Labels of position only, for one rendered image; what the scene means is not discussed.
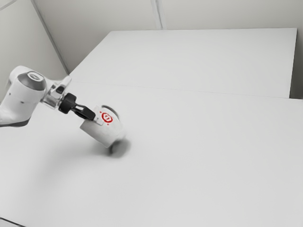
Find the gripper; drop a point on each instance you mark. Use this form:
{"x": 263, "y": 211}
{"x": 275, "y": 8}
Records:
{"x": 68, "y": 102}

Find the white mug with red print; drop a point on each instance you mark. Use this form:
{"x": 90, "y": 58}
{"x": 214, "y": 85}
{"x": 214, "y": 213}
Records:
{"x": 106, "y": 128}

